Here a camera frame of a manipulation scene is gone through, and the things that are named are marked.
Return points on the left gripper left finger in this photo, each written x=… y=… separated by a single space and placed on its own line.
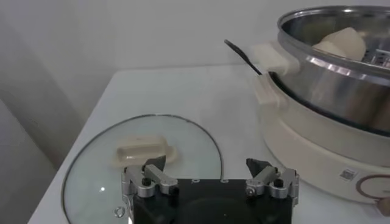
x=161 y=179

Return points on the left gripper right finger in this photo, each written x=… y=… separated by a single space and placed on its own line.
x=262 y=181

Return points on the stainless steel steamer basket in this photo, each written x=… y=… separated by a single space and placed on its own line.
x=335 y=85

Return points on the cream electric cooker base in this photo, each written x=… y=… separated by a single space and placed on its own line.
x=304 y=146

